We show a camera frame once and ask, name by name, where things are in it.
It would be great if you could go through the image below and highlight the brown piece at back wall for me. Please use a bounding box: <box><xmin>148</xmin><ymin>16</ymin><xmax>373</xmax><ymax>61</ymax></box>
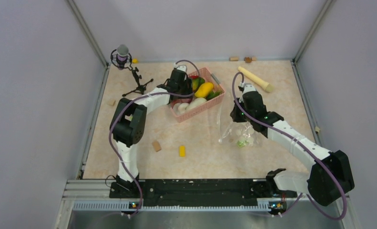
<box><xmin>244</xmin><ymin>56</ymin><xmax>257</xmax><ymax>63</ymax></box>

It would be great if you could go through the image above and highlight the green leafy vegetable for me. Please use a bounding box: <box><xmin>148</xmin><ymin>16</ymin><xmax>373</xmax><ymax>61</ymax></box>
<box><xmin>206</xmin><ymin>91</ymin><xmax>222</xmax><ymax>101</ymax></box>

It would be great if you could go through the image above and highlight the light wooden block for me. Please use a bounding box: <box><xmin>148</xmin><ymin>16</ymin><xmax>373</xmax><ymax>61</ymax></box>
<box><xmin>107</xmin><ymin>99</ymin><xmax>116</xmax><ymax>106</ymax></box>

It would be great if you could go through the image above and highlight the brown wooden block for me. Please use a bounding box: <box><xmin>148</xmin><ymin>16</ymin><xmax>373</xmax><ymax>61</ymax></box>
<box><xmin>152</xmin><ymin>140</ymin><xmax>162</xmax><ymax>152</ymax></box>

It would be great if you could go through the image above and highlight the yellow toy block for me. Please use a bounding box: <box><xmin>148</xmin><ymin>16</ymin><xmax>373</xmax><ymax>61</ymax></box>
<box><xmin>179</xmin><ymin>146</ymin><xmax>186</xmax><ymax>157</ymax></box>

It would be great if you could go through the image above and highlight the microphone on black tripod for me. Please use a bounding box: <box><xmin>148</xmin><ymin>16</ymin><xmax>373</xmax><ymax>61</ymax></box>
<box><xmin>110</xmin><ymin>44</ymin><xmax>153</xmax><ymax>97</ymax></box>

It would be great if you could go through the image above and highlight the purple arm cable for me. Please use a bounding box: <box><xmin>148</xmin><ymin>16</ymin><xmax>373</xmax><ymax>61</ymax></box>
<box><xmin>232</xmin><ymin>72</ymin><xmax>349</xmax><ymax>221</ymax></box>
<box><xmin>108</xmin><ymin>60</ymin><xmax>201</xmax><ymax>219</ymax></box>

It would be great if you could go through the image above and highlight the beige wooden rolling pin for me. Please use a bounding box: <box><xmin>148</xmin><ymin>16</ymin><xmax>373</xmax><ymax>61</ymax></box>
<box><xmin>237</xmin><ymin>66</ymin><xmax>274</xmax><ymax>93</ymax></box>

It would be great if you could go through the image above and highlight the white radish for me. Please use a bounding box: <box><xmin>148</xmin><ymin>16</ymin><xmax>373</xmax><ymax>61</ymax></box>
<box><xmin>185</xmin><ymin>98</ymin><xmax>207</xmax><ymax>112</ymax></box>

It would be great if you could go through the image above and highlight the green orange mango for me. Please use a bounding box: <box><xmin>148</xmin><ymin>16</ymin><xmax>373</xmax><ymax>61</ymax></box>
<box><xmin>192</xmin><ymin>77</ymin><xmax>205</xmax><ymax>92</ymax></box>

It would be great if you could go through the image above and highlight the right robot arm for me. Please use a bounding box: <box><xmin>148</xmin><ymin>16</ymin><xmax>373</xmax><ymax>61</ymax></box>
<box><xmin>230</xmin><ymin>91</ymin><xmax>355</xmax><ymax>206</ymax></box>

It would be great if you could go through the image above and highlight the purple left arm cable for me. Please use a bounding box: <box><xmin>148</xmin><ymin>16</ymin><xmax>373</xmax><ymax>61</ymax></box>
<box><xmin>108</xmin><ymin>60</ymin><xmax>201</xmax><ymax>219</ymax></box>

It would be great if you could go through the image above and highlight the pink plastic basket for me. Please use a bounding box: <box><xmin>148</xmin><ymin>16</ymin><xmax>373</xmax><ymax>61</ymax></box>
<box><xmin>169</xmin><ymin>67</ymin><xmax>225</xmax><ymax>123</ymax></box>

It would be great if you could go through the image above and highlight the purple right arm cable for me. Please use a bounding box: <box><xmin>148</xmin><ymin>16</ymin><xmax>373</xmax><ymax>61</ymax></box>
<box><xmin>232</xmin><ymin>72</ymin><xmax>349</xmax><ymax>221</ymax></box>

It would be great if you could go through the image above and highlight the cork at back wall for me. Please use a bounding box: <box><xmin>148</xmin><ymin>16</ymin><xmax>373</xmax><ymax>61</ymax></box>
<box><xmin>229</xmin><ymin>56</ymin><xmax>239</xmax><ymax>62</ymax></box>

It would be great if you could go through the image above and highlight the clear dotted zip top bag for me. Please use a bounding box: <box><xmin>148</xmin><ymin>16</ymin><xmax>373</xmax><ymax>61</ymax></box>
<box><xmin>217</xmin><ymin>101</ymin><xmax>262</xmax><ymax>148</ymax></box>

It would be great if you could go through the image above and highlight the yellow mango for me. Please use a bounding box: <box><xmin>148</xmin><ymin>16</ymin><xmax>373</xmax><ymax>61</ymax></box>
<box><xmin>194</xmin><ymin>82</ymin><xmax>214</xmax><ymax>98</ymax></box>

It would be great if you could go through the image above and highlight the green toy brick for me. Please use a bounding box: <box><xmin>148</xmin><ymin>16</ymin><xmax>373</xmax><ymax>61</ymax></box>
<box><xmin>236</xmin><ymin>140</ymin><xmax>249</xmax><ymax>148</ymax></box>

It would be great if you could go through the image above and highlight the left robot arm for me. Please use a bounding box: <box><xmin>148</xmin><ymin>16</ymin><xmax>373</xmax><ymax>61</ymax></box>
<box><xmin>109</xmin><ymin>65</ymin><xmax>193</xmax><ymax>197</ymax></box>

